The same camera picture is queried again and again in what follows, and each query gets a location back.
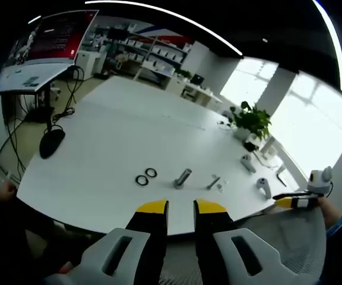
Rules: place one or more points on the green potted plant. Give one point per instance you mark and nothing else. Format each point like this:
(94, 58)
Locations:
(252, 120)

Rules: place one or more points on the small black device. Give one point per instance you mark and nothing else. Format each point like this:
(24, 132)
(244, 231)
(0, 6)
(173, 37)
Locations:
(251, 145)

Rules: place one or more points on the grey handheld controller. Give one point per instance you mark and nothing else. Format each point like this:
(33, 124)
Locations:
(247, 162)
(263, 187)

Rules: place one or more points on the person's dark clothing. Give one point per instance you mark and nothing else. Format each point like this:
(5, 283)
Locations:
(16, 237)

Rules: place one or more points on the ceiling light strip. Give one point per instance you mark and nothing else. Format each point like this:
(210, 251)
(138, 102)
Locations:
(335, 44)
(171, 13)

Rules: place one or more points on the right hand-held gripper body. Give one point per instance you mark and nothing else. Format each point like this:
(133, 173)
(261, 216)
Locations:
(319, 182)

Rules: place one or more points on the long metal bolt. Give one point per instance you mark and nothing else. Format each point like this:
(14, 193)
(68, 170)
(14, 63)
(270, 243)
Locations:
(213, 182)

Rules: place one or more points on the white standing desk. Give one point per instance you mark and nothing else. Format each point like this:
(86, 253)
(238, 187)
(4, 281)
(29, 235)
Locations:
(31, 75)

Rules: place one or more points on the storage shelving with boxes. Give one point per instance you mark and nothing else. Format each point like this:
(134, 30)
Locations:
(151, 53)

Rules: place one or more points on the small white nut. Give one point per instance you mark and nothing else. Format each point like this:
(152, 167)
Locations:
(219, 187)

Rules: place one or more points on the metal threaded stud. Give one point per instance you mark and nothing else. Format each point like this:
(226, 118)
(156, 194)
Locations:
(182, 179)

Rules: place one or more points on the white low cabinet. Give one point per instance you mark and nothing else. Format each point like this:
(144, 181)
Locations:
(194, 90)

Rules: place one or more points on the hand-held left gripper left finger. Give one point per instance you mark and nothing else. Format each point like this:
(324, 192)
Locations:
(147, 225)

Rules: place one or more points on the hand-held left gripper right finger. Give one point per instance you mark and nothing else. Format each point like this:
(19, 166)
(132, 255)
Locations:
(215, 225)

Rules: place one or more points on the large display screen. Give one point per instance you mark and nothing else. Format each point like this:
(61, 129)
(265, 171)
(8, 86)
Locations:
(56, 37)

